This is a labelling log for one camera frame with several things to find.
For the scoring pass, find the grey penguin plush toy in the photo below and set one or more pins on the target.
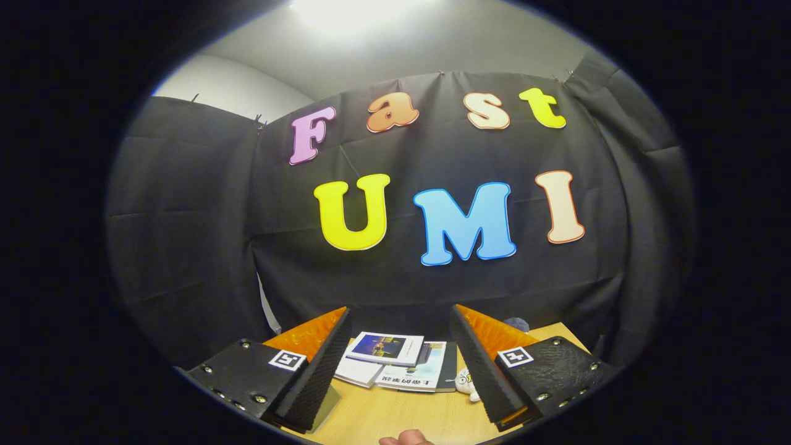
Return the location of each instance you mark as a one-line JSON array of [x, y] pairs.
[[518, 324]]

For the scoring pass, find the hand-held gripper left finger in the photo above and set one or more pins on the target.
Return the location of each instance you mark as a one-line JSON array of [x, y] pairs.
[[321, 371]]

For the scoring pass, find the white duck plush toy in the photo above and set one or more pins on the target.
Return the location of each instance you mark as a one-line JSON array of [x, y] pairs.
[[465, 380]]

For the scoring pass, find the pale landscape cover book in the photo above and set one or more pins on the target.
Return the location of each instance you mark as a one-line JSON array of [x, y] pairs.
[[414, 371]]

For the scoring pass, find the black backdrop cloth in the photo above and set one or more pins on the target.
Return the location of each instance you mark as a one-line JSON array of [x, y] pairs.
[[401, 154]]

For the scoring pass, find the dark notebook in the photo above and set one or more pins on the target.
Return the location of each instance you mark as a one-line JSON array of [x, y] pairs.
[[450, 364]]

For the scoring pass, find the beige fabric storage box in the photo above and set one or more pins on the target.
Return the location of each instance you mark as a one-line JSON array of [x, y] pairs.
[[324, 408]]

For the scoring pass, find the book with blue picture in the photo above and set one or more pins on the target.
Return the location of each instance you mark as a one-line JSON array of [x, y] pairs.
[[383, 346]]

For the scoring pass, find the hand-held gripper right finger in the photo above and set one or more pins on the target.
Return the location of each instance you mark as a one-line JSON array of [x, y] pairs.
[[479, 371]]

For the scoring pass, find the white text cover book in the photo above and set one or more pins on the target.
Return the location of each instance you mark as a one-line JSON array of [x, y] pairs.
[[358, 372]]

